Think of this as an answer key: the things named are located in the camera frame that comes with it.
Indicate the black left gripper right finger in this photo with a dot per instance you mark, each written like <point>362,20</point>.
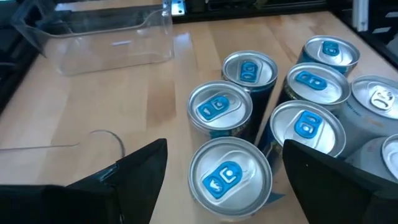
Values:
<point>342,193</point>

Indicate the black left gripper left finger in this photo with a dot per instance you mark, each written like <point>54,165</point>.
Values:
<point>93,202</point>

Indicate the clear plastic bin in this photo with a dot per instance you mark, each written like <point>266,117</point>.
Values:
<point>62,161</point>
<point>93,56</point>

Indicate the silver soda can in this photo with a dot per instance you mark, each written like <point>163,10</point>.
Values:
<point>373,102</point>
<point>388,155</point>

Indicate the slim blue-tab soda can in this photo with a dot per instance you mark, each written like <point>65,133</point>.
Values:
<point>331,49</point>
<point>230,179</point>
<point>317,82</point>
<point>248,71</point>
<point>308,126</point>
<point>219,107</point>

